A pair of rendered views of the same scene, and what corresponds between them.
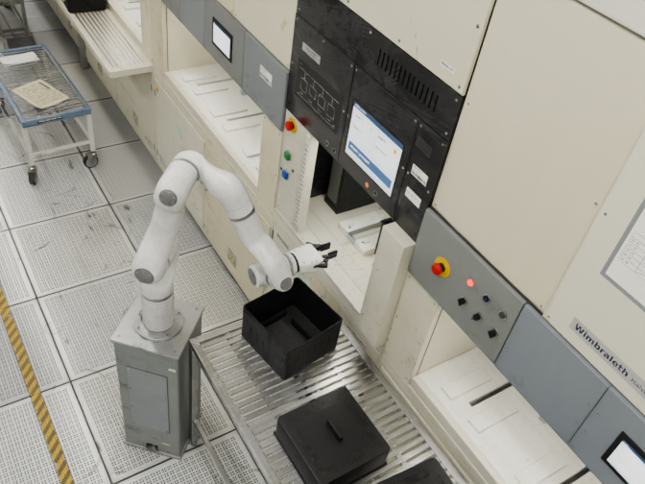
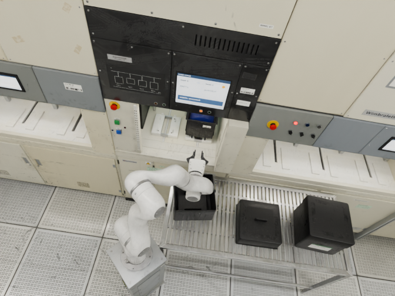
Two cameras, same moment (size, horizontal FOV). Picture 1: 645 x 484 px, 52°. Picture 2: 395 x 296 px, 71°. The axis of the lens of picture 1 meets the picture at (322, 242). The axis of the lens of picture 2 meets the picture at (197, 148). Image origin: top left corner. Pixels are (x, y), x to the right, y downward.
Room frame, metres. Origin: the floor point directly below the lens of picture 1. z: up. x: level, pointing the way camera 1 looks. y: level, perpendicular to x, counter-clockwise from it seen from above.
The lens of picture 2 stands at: (1.19, 0.79, 2.61)
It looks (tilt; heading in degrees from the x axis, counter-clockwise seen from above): 53 degrees down; 306
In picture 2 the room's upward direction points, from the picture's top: 11 degrees clockwise
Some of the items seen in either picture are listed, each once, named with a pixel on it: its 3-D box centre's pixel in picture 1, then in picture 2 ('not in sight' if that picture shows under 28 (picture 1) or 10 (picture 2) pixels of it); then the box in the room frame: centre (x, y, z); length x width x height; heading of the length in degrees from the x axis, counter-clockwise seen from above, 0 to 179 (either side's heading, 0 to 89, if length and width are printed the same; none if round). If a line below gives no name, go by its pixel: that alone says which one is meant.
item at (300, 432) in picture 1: (332, 438); (258, 222); (1.24, -0.15, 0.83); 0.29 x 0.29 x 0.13; 39
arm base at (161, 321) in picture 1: (157, 306); (136, 251); (1.65, 0.58, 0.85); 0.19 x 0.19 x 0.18
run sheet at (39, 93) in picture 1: (40, 93); not in sight; (3.50, 1.92, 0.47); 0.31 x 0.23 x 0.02; 60
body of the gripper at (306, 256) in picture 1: (303, 258); (196, 168); (1.70, 0.05, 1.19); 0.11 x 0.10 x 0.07; 129
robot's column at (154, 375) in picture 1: (161, 378); (139, 268); (1.65, 0.58, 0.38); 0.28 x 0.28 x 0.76; 84
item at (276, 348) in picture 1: (291, 326); (193, 197); (1.67, 0.06, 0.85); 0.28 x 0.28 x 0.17; 48
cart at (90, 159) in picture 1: (41, 108); not in sight; (3.66, 2.01, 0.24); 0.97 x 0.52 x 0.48; 41
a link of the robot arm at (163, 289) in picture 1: (159, 261); (130, 235); (1.68, 0.58, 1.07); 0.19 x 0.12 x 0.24; 176
